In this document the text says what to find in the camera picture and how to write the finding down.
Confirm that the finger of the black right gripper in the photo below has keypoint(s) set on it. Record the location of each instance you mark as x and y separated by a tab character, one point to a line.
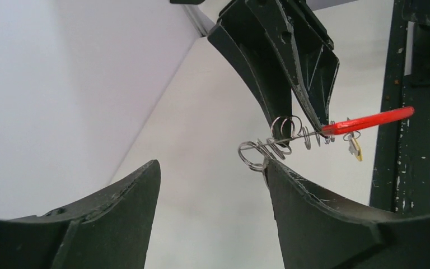
304	51
248	50

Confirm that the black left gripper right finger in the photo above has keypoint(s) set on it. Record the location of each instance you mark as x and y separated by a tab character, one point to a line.
318	228

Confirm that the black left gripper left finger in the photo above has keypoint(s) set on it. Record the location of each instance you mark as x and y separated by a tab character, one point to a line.
110	228

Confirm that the red-handled metal key holder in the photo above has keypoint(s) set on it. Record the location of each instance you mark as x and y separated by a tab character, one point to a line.
285	129

